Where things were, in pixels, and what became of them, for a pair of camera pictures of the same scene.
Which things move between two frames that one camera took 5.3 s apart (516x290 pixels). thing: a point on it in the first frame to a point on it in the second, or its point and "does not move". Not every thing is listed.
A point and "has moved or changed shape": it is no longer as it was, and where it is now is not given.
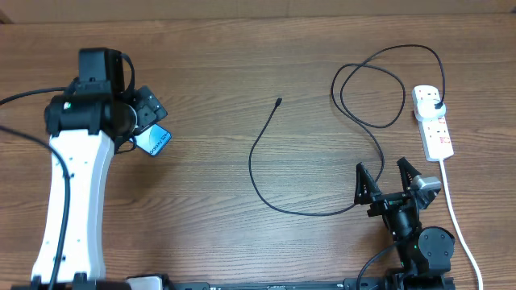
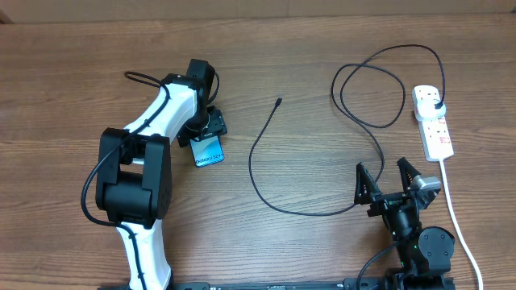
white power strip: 434,131 does not move
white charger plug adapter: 426,108 does not move
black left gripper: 148,108 to 217,126
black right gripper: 371,189 does not move
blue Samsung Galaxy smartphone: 152,139 has moved or changed shape
